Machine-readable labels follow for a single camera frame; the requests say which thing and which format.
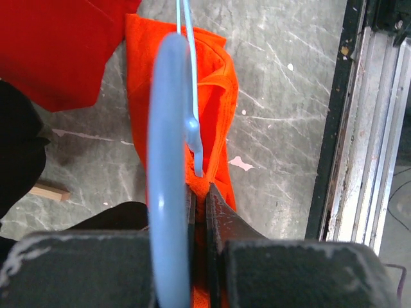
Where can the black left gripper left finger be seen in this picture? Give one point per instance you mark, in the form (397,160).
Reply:
(103,261)

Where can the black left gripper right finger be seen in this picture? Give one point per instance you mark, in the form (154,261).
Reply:
(246,269)

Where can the light blue wire hanger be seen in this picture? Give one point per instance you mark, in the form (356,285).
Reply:
(173,125)

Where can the orange t shirt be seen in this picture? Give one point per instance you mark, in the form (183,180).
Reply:
(217,102)

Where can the black t shirt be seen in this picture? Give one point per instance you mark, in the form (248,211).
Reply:
(23,155)

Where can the red t shirt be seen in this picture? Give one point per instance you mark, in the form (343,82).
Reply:
(55,52)

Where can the wooden clothes rack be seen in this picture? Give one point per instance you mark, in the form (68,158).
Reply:
(50,192)

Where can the aluminium rail frame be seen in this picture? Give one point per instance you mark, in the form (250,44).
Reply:
(369,95)

